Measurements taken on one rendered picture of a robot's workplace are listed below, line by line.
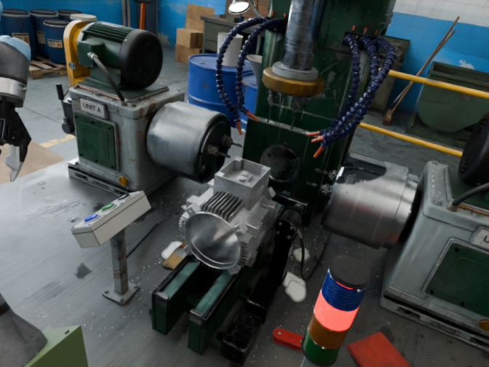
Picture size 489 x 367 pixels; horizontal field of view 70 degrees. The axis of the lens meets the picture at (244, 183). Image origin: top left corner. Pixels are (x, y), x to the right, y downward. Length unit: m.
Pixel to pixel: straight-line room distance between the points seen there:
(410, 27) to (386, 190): 5.24
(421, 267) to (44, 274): 1.00
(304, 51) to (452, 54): 5.18
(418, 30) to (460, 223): 5.28
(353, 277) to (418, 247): 0.48
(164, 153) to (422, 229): 0.77
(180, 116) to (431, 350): 0.96
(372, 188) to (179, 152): 0.58
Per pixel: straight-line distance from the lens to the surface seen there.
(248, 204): 0.83
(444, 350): 1.13
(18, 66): 1.10
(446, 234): 0.97
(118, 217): 0.83
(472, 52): 6.10
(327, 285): 0.54
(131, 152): 1.23
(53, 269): 1.12
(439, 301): 1.09
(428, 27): 6.09
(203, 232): 0.93
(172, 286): 0.87
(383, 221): 0.97
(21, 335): 0.74
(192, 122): 1.12
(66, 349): 0.72
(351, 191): 0.96
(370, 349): 1.01
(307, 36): 1.00
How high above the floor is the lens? 1.56
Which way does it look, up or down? 31 degrees down
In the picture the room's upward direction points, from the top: 9 degrees clockwise
